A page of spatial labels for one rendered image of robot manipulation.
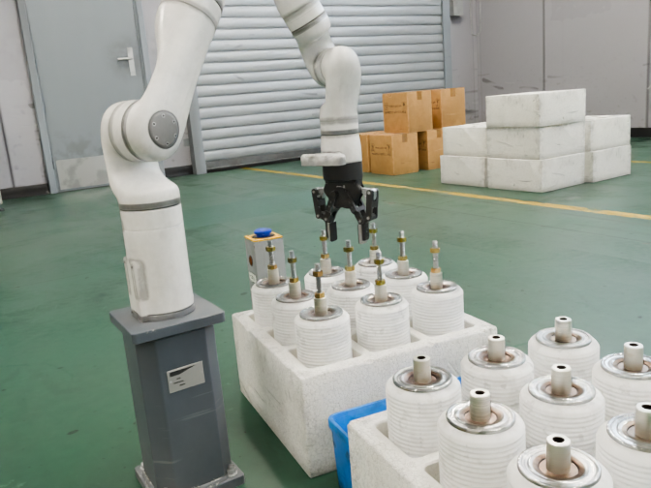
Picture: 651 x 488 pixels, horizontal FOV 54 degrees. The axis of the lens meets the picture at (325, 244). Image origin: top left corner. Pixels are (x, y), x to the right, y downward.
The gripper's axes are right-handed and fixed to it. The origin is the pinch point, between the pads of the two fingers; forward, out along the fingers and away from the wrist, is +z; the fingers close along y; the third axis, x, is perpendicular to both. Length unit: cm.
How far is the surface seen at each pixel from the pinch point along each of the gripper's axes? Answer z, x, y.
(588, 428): 13, 31, -51
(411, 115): -7, -337, 161
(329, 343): 13.7, 19.1, -7.7
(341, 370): 17.5, 20.3, -10.5
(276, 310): 11.3, 14.5, 7.1
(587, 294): 35, -85, -24
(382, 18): -102, -533, 292
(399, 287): 11.3, -5.9, -7.4
